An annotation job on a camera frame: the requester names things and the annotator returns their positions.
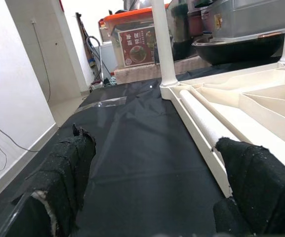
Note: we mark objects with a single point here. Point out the white cabinet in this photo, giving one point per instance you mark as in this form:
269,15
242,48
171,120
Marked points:
107,56

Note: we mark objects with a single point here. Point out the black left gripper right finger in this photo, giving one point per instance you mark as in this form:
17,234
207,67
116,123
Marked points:
256,180

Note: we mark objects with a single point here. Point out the clear plastic storage box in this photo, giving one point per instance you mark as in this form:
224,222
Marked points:
251,17

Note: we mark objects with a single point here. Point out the white plastic children table top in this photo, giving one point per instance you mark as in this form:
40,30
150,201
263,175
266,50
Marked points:
256,111

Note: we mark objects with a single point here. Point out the black tablecloth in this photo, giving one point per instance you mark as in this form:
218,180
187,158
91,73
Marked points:
144,160

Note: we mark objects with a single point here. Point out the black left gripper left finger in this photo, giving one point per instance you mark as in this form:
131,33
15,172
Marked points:
65,168

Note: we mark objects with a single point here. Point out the beige cloth covered bench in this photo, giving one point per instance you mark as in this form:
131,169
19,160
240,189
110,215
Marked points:
142,74

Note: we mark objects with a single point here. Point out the clear tape strip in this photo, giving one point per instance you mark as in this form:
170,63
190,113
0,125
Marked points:
112,101

